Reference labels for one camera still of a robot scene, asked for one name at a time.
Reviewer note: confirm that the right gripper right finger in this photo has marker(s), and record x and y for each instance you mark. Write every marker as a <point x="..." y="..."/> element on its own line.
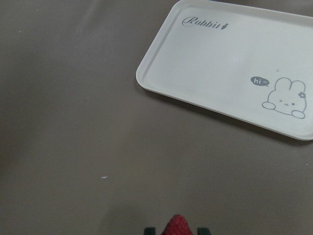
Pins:
<point x="203" y="231"/>

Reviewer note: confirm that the cream rabbit tray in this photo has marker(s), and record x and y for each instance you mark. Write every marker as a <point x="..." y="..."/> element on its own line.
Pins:
<point x="248" y="63"/>

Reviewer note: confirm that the red strawberry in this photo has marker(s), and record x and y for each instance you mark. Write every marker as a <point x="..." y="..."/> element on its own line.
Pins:
<point x="177" y="225"/>

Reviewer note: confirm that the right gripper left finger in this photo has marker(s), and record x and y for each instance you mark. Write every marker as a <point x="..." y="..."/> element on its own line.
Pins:
<point x="150" y="231"/>

